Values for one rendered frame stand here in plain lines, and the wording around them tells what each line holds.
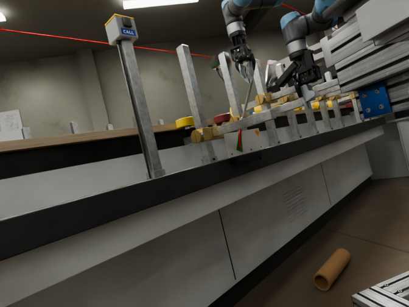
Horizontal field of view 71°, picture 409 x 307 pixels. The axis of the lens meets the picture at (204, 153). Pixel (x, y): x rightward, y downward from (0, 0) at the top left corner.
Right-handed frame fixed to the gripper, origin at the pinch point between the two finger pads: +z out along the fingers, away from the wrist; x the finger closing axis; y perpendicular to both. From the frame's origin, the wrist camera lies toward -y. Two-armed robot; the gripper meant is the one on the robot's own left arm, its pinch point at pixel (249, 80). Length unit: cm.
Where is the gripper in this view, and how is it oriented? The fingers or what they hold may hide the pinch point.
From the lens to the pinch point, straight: 130.9
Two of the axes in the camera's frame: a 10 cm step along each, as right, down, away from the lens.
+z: 2.4, 9.7, -0.1
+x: 8.9, -2.2, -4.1
